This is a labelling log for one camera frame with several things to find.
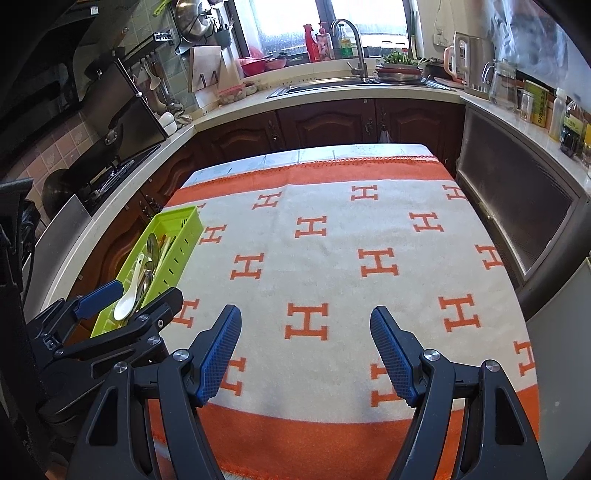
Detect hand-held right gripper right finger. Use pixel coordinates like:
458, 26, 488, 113
369, 305, 549, 480

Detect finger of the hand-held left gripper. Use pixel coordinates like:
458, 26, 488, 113
52, 286, 184, 370
41, 281, 125, 354

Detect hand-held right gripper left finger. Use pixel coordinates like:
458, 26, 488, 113
66, 304, 243, 480

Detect white ceramic spoon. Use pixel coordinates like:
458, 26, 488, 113
113, 265, 146, 321

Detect green plastic utensil tray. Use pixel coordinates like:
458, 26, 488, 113
90, 205, 205, 337

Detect stainless steel sheet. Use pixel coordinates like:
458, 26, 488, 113
34, 194, 93, 278

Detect black round pan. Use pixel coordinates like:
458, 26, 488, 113
41, 168, 72, 210

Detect black gas stove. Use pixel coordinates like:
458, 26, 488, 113
78, 154, 137, 206

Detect orange patterned blanket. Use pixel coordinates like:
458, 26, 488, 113
148, 154, 541, 480

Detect white appliance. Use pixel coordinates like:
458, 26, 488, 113
526, 258, 591, 462

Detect built-in appliance dark door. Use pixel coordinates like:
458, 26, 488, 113
455, 102, 583, 287

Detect hanging steel ladle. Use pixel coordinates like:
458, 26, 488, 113
143, 60, 162, 93

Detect white kitchen countertop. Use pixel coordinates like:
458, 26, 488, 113
23, 80, 591, 296

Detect dark wooden kitchen cabinets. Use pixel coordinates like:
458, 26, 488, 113
76, 97, 467, 287

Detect pale cutting board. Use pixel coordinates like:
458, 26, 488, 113
187, 46, 236, 93

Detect black range hood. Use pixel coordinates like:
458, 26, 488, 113
0, 0, 139, 112

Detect pink bowl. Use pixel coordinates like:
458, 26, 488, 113
238, 56, 269, 77

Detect steel kitchen sink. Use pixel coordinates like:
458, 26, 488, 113
268, 78, 458, 97

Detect dark sauce bottle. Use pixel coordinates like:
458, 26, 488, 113
558, 104, 587, 158

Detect yellow green box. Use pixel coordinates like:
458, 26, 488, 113
524, 80, 550, 127

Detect glass pitcher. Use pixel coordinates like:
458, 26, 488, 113
482, 60, 520, 112

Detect white plastic bottle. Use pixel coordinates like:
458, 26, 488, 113
549, 88, 568, 141

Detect hanging steel pot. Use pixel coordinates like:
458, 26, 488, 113
173, 0, 218, 54

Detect steel basin with greens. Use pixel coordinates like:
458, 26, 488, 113
374, 52, 428, 84

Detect pink white electric kettle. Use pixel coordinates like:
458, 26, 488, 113
443, 32, 495, 88

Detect steel kitchen faucet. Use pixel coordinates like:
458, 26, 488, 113
330, 18, 370, 80

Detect green dish soap bottle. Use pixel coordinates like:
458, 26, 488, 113
337, 23, 355, 58

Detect pink patterned bottle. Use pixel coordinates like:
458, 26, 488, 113
318, 21, 335, 61

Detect red spray bottle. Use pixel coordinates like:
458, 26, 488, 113
303, 24, 321, 63

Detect kitchen window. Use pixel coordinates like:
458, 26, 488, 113
235, 0, 411, 51

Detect clear plastic bag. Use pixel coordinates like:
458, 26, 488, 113
489, 0, 573, 79

